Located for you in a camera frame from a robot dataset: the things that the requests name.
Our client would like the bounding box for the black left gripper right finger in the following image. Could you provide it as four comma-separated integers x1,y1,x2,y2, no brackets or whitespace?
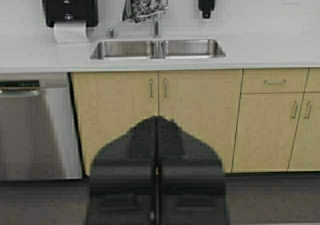
156,116,231,225

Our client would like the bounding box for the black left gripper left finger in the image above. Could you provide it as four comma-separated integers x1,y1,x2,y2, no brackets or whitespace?
85,116,157,225

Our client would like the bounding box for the black white floral cloth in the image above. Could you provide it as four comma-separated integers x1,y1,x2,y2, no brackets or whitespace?
121,0,169,24

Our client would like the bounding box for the light wood sink cabinet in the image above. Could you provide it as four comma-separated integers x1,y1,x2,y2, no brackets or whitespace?
71,69,243,175

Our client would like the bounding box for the stainless steel dishwasher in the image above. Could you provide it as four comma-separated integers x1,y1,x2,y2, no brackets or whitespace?
0,72,83,182

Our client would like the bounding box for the light wood drawer cabinet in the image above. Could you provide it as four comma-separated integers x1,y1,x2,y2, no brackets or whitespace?
232,68,309,173

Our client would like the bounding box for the stainless double sink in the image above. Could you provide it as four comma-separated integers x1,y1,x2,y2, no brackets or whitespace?
90,39,226,61

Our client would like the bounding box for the chrome pull-down faucet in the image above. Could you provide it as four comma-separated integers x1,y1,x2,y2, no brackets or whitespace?
124,0,169,38

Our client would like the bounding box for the white paper towel sheet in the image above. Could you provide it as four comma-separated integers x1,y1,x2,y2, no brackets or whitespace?
53,22,89,44

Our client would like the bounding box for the black paper towel dispenser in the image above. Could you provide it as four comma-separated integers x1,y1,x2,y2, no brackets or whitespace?
42,0,99,28

